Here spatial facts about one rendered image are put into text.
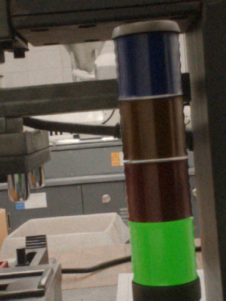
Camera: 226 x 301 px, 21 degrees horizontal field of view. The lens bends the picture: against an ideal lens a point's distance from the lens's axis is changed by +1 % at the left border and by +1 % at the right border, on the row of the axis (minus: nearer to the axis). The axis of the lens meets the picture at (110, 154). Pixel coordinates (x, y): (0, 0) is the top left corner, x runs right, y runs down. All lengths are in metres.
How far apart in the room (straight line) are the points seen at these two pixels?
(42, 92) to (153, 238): 0.26
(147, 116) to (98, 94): 0.23
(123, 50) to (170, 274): 0.13
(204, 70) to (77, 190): 4.59
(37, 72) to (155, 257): 6.78
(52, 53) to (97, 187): 2.43
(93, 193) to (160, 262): 4.76
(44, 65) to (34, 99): 6.53
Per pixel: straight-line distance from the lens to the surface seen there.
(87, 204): 5.12
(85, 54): 5.73
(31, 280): 0.66
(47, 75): 7.08
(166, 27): 0.34
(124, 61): 0.34
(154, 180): 0.34
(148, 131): 0.34
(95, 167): 5.09
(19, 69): 7.21
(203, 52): 0.55
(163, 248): 0.34
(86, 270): 1.00
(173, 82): 0.34
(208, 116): 0.55
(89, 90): 0.57
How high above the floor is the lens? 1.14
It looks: 3 degrees down
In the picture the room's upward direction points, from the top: 5 degrees counter-clockwise
